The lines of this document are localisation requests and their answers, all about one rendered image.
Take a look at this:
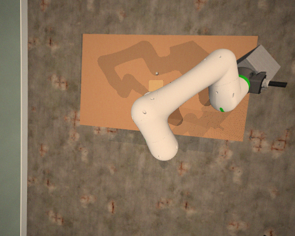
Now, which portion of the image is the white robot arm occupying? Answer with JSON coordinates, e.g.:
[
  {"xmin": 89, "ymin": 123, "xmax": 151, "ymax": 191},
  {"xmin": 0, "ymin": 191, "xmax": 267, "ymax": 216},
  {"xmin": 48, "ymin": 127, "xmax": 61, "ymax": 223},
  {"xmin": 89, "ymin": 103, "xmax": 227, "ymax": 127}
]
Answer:
[{"xmin": 131, "ymin": 49, "xmax": 287, "ymax": 161}]

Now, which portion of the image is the tan square mat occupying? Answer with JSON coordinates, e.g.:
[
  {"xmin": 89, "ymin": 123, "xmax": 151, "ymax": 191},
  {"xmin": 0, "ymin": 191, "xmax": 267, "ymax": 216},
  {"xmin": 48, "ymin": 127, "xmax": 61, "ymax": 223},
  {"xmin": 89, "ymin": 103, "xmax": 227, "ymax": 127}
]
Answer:
[{"xmin": 148, "ymin": 80, "xmax": 163, "ymax": 91}]

